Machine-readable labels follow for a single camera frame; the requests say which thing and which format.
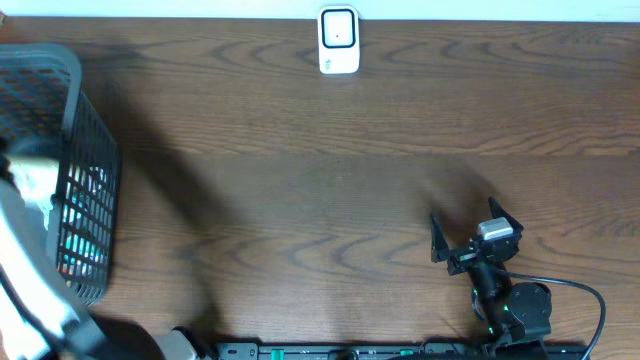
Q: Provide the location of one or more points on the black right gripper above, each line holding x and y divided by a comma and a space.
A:
440, 250

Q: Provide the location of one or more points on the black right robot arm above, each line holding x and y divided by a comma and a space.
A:
514, 313

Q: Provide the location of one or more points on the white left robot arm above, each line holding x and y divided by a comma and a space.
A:
42, 316

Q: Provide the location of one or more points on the white barcode scanner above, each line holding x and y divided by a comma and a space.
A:
338, 40

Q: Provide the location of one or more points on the grey plastic mesh basket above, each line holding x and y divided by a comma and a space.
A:
45, 115

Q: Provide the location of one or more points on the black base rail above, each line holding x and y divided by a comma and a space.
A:
437, 348

